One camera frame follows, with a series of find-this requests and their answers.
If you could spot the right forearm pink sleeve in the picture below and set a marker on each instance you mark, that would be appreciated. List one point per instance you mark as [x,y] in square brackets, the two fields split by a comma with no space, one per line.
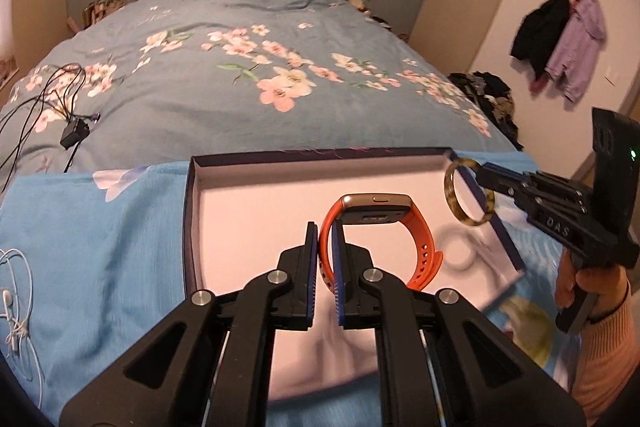
[606,385]

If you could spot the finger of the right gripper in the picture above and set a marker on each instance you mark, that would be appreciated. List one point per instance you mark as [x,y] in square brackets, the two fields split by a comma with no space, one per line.
[504,181]

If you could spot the white earphones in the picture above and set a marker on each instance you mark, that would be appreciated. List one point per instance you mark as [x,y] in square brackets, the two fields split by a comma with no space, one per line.
[17,303]

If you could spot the right hand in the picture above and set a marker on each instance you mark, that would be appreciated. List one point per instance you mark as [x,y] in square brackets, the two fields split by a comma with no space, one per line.
[610,284]

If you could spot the dark clothes pile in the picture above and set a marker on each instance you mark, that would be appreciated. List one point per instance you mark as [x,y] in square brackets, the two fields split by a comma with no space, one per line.
[494,99]

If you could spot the black charger with cables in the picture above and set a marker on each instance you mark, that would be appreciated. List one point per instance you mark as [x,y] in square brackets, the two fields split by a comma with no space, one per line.
[57,98]

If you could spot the light blue floral blanket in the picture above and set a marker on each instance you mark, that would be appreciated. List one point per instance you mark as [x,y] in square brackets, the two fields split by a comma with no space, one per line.
[106,251]

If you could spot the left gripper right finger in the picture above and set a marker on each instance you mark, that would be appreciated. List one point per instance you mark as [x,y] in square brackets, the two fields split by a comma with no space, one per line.
[355,309]

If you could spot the tortoiseshell bangle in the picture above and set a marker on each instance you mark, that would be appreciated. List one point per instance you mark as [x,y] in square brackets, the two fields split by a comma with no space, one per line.
[471,204]

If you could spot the orange smart watch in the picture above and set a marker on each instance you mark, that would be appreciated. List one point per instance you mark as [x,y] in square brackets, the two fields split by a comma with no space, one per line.
[392,218]

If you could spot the black hanging jacket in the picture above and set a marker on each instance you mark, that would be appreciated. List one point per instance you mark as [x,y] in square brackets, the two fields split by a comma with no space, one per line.
[539,33]

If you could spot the blue floral duvet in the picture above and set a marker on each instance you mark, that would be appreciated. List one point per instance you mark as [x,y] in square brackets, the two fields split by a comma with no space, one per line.
[172,79]

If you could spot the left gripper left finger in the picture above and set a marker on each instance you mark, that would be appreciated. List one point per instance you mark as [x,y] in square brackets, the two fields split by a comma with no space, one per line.
[295,307]

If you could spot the purple hanging hoodie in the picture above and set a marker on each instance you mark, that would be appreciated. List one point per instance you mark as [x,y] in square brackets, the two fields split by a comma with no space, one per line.
[574,59]

